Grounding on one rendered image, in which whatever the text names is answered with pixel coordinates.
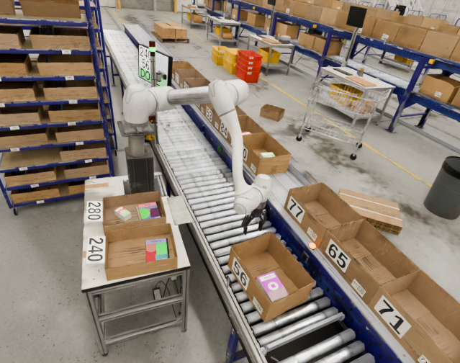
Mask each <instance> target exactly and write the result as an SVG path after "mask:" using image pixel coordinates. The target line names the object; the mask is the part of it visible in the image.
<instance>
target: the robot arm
mask: <svg viewBox="0 0 460 363"><path fill-rule="evenodd" d="M248 95H249V88H248V85H247V83H246V82H244V81H243V80H240V79H235V80H229V81H222V80H221V79H216V80H214V81H213V82H211V83H210V84H209V86H202V87H194V88H188V89H173V88H172V87H170V86H156V87H152V88H149V89H147V88H146V87H145V86H143V85H140V84H131V85H129V86H128V87H127V88H126V90H125V93H124V96H123V114H124V119H123V120H120V123H121V124H122V126H123V128H124V133H126V134H128V133H137V134H138V135H142V134H143V133H152V132H153V129H152V128H151V127H150V125H149V122H148V117H149V116H151V115H152V114H153V113H154V112H161V111H166V110H170V109H174V108H175V106H176V105H185V104H206V103H212V105H213V107H214V109H215V111H216V113H217V115H218V116H219V118H220V119H221V121H222V122H223V124H224V125H225V127H226V128H227V130H228V132H229V134H230V137H231V139H232V147H233V181H234V184H235V194H234V195H235V200H234V203H233V208H234V210H235V211H236V212H237V213H238V214H240V215H244V214H245V217H244V219H243V221H242V223H241V225H242V227H243V232H244V234H245V236H246V233H247V230H248V224H249V223H250V222H251V221H252V220H253V219H254V218H258V217H259V218H260V219H261V220H260V221H259V225H258V229H259V230H260V231H261V229H262V226H263V224H265V222H266V221H267V218H266V212H267V211H266V210H265V209H264V208H265V206H266V201H267V198H268V197H269V194H270V191H271V178H270V177H269V176H268V175H266V174H259V175H258V176H257V177H256V178H255V179H254V182H253V183H252V185H251V186H250V185H247V184H246V182H245V180H244V178H243V136H242V132H241V129H240V124H239V122H238V116H237V112H236V109H235V106H236V105H239V104H241V103H243V102H244V101H245V100H246V99H247V98H248ZM262 213H263V218H262V217H261V214H262ZM251 216H252V217H251Z"/></svg>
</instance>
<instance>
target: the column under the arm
mask: <svg viewBox="0 0 460 363"><path fill-rule="evenodd" d="M125 156H126V163H127V175H128V179H126V180H122V181H123V187H124V193H125V194H135V193H142V192H154V191H159V192H160V187H159V185H158V180H157V177H156V176H154V161H153V153H152V150H151V148H150V146H149V145H145V153H144V154H143V155H141V156H132V155H130V154H129V148H128V147H125Z"/></svg>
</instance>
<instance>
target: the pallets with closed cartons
mask: <svg viewBox="0 0 460 363"><path fill-rule="evenodd" d="M154 30H155V31H151V34H152V35H153V36H154V37H155V38H157V39H158V40H160V42H163V40H173V42H164V43H189V41H190V39H189V38H187V37H186V36H187V30H186V28H184V27H182V26H181V25H179V24H176V23H169V22H167V23H165V22H154ZM157 34H158V35H157ZM159 36H160V37H159ZM177 40H187V42H177Z"/></svg>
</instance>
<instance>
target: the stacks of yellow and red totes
mask: <svg viewBox="0 0 460 363"><path fill-rule="evenodd" d="M211 52H212V61H213V62H214V63H215V64H216V65H217V66H223V68H224V69H225V70H226V71H227V72H229V73H230V74H236V76H237V77H238V78H239V79H240V80H243V81H244V82H246V83H258V77H259V74H260V73H261V72H260V68H261V63H262V61H261V59H262V58H263V56H262V55H260V54H258V53H256V52H255V51H253V50H239V49H237V48H227V47H225V46H214V45H212V50H211Z"/></svg>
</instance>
